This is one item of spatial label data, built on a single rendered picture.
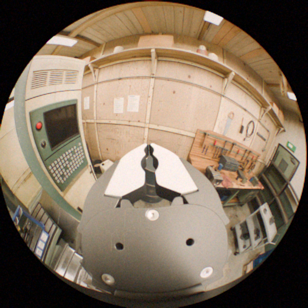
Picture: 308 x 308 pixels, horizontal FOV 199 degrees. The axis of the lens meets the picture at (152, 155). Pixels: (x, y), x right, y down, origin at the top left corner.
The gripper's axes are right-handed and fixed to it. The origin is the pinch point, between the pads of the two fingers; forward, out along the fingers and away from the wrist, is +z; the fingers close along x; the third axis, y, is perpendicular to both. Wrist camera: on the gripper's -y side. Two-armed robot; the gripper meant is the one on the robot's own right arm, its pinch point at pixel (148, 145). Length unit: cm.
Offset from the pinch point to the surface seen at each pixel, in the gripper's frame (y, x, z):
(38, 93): -34, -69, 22
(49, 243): 58, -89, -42
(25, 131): -8.6, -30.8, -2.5
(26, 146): -5.1, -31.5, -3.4
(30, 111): -24, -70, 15
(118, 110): 2, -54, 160
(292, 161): 13, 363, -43
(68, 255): 76, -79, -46
